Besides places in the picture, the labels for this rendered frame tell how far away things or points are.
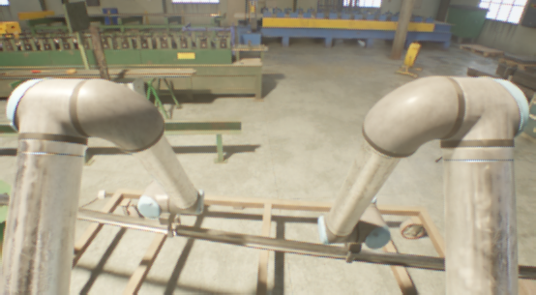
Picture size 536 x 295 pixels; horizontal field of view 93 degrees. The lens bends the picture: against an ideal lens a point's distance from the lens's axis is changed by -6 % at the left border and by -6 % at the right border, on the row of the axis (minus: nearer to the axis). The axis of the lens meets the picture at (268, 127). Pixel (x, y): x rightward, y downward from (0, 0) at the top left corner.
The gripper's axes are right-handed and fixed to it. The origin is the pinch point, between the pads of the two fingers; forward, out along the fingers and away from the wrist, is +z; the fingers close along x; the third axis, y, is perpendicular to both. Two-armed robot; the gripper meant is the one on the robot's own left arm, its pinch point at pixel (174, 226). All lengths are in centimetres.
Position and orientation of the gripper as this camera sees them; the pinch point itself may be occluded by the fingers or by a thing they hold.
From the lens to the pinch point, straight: 139.9
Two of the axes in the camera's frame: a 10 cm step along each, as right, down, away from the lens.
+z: -0.3, 8.8, 4.8
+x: -1.4, 4.7, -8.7
